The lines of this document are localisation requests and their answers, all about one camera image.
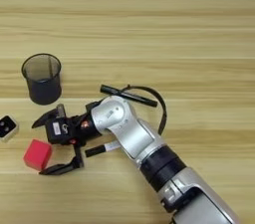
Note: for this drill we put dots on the black marker pen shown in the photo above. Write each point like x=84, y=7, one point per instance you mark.
x=142, y=99

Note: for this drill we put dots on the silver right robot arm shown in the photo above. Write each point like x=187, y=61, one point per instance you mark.
x=132, y=131

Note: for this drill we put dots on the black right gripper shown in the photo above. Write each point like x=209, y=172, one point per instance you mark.
x=83, y=128

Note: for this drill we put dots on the black mesh pen cup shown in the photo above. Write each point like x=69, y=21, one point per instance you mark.
x=43, y=92

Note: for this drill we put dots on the white marker black cap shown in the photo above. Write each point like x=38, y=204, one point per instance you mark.
x=98, y=150

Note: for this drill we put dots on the red cube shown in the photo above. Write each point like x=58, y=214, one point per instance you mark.
x=37, y=155

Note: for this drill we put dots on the small black and white cube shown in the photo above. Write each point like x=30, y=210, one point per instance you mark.
x=7, y=126

